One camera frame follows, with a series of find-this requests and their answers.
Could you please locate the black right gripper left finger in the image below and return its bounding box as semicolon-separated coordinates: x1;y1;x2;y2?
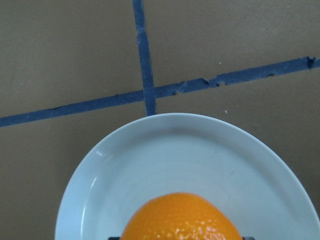
108;236;121;240

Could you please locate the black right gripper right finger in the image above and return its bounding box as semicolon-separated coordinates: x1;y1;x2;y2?
242;236;254;240

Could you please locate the orange fruit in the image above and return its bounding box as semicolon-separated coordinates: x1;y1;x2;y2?
120;192;242;240

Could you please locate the light blue plate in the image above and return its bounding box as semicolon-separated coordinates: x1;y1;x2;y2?
54;113;320;240

